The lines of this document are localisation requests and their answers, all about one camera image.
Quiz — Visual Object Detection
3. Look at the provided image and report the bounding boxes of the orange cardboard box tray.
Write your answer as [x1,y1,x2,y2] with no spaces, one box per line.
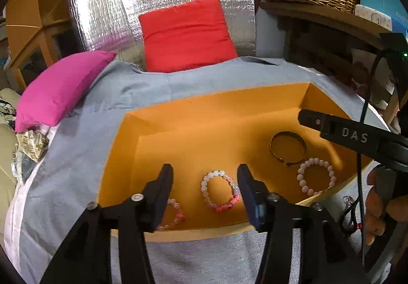
[97,83,356,242]

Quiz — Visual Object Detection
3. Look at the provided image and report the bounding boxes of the white pearl bead bracelet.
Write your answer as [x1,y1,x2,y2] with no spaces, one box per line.
[296,157,338,197]

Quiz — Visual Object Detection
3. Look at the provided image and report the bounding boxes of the wooden shelf table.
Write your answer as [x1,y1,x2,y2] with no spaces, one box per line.
[259,0,408,125]

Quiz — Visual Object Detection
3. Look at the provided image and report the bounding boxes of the beige leather sofa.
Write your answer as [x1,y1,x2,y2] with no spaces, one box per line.
[0,87,23,234]

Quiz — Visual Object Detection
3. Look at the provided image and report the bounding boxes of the dark metal bangle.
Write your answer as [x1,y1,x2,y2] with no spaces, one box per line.
[269,131,307,167]

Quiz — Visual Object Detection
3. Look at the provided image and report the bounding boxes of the magenta pillow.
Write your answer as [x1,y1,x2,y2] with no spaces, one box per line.
[15,51,116,133]

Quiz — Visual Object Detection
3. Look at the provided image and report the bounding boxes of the person right hand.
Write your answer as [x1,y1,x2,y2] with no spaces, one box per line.
[365,167,408,245]

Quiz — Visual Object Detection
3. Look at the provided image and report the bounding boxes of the patterned fabric bag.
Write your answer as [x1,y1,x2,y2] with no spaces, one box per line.
[11,130,49,181]

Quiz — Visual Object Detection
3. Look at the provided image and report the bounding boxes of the white patterned box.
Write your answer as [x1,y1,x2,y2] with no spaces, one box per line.
[355,4,392,31]

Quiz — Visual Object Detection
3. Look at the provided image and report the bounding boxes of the red pillow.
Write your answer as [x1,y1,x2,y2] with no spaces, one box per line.
[138,0,238,73]

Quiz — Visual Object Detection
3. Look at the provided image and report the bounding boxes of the white pink bead bracelet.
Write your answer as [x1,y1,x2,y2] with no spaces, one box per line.
[157,197,186,232]

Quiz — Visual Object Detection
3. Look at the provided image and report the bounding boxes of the pink bed sheet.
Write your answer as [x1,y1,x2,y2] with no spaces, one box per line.
[3,124,58,269]

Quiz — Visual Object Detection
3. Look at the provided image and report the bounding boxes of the blue cardboard box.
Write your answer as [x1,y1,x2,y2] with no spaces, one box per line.
[360,0,407,33]

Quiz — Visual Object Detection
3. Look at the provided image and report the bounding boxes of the grey blanket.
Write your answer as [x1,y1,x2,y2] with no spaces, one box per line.
[12,55,393,284]

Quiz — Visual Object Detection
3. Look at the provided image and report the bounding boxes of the pink white mixed bracelet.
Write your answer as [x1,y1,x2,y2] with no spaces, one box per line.
[200,169,242,214]

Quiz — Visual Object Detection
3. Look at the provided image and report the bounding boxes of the wooden cabinet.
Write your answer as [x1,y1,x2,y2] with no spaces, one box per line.
[6,0,80,91]

